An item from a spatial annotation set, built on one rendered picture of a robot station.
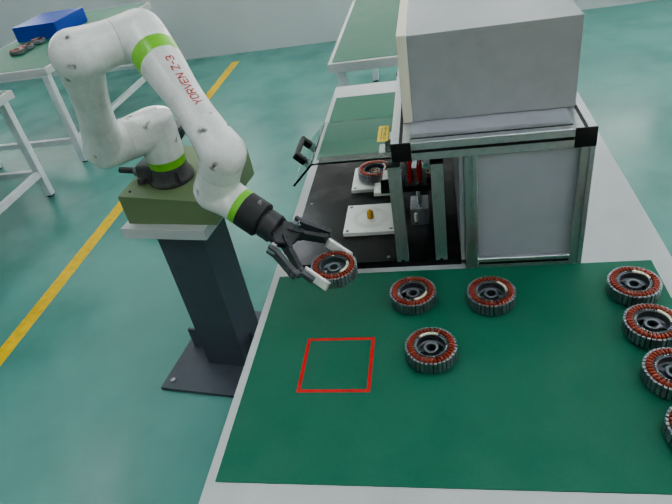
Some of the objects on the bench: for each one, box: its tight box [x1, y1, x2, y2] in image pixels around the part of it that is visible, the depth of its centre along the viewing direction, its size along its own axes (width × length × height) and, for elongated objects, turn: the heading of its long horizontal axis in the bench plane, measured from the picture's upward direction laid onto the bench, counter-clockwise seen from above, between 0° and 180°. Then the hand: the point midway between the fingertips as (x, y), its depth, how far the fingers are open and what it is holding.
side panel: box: [463, 146, 596, 268], centre depth 134 cm, size 28×3×32 cm, turn 95°
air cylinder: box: [410, 195, 429, 225], centre depth 161 cm, size 5×8×6 cm
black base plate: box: [293, 158, 461, 269], centre depth 175 cm, size 47×64×2 cm
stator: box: [467, 276, 516, 316], centre depth 132 cm, size 11×11×4 cm
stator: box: [405, 327, 458, 374], centre depth 121 cm, size 11×11×4 cm
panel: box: [452, 157, 466, 260], centre depth 161 cm, size 1×66×30 cm, turn 5°
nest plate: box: [343, 203, 394, 237], centre depth 165 cm, size 15×15×1 cm
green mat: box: [215, 260, 672, 495], centre depth 121 cm, size 94×61×1 cm, turn 95°
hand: (333, 267), depth 134 cm, fingers closed on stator, 11 cm apart
